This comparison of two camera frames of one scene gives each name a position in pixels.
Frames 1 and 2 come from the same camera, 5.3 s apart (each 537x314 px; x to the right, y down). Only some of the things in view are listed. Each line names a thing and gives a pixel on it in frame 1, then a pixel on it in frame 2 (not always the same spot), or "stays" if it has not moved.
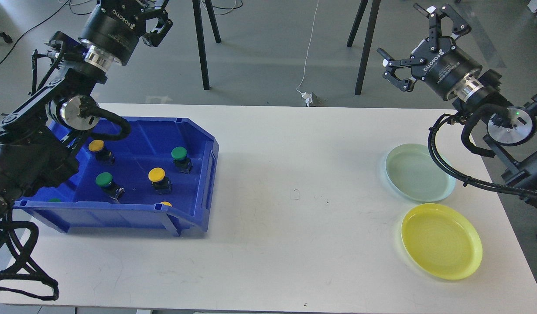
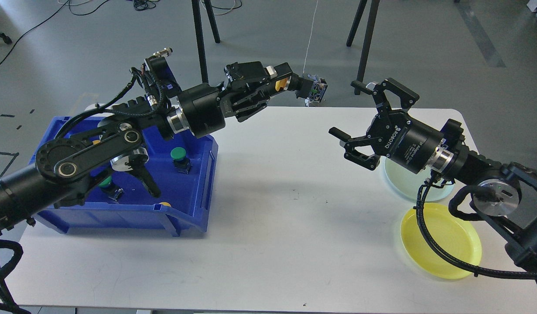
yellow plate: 442,241 stays
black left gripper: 113,29 to 204,109
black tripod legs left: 200,37 stays
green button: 182,162 stays
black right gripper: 444,66 to 407,142
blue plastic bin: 162,174 stays
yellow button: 162,185 to 281,84
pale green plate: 413,174 stays
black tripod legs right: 374,12 stays
